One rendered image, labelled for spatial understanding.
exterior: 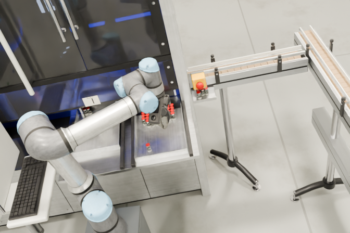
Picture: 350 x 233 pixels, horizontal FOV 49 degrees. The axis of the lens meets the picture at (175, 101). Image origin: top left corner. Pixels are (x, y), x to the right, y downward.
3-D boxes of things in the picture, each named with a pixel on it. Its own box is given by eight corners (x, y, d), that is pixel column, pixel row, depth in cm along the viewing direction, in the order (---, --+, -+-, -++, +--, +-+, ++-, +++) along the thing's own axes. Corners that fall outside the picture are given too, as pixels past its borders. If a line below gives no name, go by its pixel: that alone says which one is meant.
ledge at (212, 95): (190, 88, 226) (190, 86, 225) (212, 84, 226) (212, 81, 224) (194, 103, 215) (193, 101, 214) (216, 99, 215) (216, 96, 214)
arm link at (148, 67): (133, 62, 154) (151, 53, 157) (139, 83, 161) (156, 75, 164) (141, 70, 149) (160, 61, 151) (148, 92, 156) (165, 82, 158)
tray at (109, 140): (78, 114, 224) (76, 109, 221) (122, 106, 222) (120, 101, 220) (71, 158, 198) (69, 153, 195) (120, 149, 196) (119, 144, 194)
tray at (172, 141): (136, 116, 213) (134, 111, 211) (182, 107, 212) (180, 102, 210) (135, 162, 187) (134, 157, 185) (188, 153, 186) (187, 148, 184)
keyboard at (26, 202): (25, 158, 214) (23, 156, 213) (49, 153, 214) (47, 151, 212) (9, 221, 184) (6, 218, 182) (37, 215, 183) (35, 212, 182)
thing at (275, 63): (191, 96, 224) (187, 75, 214) (188, 80, 236) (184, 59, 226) (309, 73, 220) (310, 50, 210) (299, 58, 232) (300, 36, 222)
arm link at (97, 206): (97, 237, 159) (86, 219, 150) (85, 215, 168) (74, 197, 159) (122, 221, 162) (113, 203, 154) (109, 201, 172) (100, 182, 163)
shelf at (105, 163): (71, 118, 225) (70, 116, 224) (188, 95, 222) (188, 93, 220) (59, 184, 188) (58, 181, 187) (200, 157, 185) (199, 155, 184)
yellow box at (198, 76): (192, 82, 214) (190, 72, 209) (204, 80, 214) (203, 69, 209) (194, 91, 208) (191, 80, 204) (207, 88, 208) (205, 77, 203)
